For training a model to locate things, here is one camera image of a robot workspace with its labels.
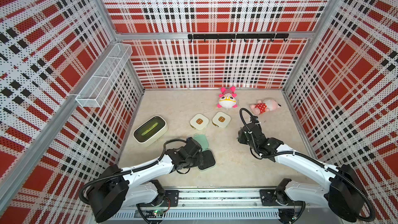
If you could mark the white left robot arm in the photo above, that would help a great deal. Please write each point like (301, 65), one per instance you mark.
(117, 188)

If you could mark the black hook rail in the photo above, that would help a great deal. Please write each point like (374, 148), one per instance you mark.
(270, 36)

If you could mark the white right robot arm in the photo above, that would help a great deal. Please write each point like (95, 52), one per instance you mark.
(337, 188)

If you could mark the green nail kit case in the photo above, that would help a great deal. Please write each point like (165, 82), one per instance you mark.
(207, 156)

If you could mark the pink strawberry plush toy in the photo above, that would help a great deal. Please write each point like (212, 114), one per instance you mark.
(264, 106)

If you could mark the clear wall shelf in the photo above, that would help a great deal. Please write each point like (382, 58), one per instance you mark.
(97, 89)

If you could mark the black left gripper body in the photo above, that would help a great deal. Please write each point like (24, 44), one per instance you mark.
(195, 161)

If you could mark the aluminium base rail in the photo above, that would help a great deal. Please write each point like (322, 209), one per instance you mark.
(220, 205)

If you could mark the pink owl plush toy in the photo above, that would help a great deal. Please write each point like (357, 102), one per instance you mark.
(227, 98)

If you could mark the cream nail kit case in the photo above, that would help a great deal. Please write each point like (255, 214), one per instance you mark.
(221, 120)
(199, 122)

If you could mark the green oval tray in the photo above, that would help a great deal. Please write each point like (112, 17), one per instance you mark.
(151, 131)

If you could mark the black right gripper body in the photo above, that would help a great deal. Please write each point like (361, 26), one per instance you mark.
(243, 139)

